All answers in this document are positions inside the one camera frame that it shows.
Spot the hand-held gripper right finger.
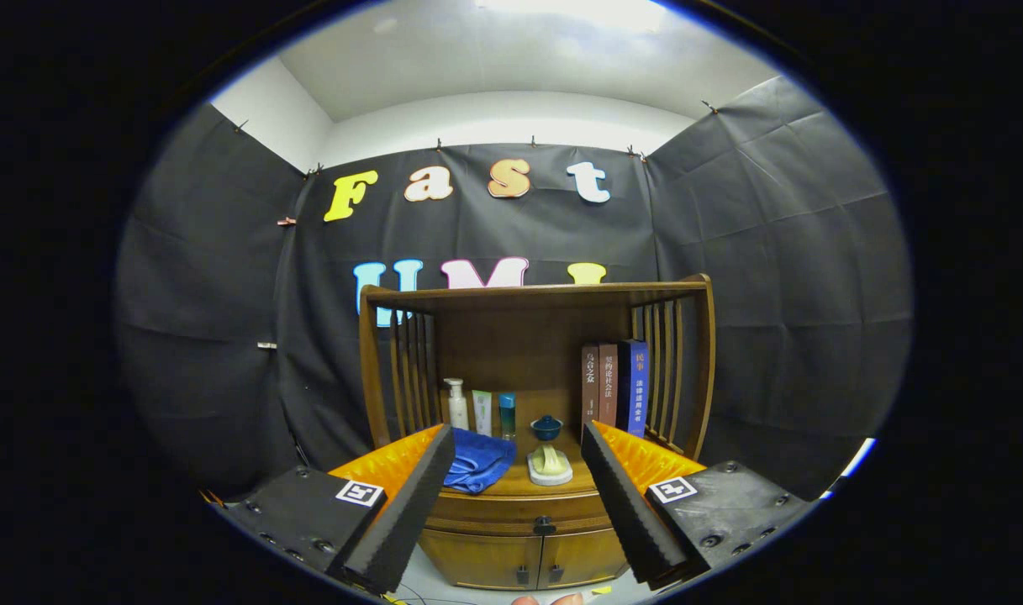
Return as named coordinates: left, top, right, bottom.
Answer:
left=581, top=422, right=817, bottom=591

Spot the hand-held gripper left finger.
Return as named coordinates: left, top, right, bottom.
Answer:
left=221, top=424, right=456, bottom=594

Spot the green soap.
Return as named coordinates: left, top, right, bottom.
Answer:
left=526, top=445, right=574, bottom=487

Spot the wooden cabinet door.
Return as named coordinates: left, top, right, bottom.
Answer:
left=538, top=528, right=631, bottom=589
left=417, top=529, right=546, bottom=591

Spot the wooden countertop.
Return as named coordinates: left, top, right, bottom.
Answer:
left=393, top=424, right=688, bottom=498

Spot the wooden cabinet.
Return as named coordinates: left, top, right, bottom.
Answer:
left=358, top=273, right=717, bottom=591

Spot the folded blue towel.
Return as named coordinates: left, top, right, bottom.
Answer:
left=442, top=429, right=519, bottom=495

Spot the white pump bottle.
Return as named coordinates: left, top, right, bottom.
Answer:
left=443, top=378, right=470, bottom=432

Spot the blue book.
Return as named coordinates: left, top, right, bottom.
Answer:
left=617, top=339, right=650, bottom=438

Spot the reddish brown book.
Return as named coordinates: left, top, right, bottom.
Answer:
left=598, top=343, right=620, bottom=429

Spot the dark brown book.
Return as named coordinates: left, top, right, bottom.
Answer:
left=581, top=344, right=601, bottom=438

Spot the black backdrop cloth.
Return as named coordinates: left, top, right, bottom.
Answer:
left=114, top=76, right=914, bottom=505

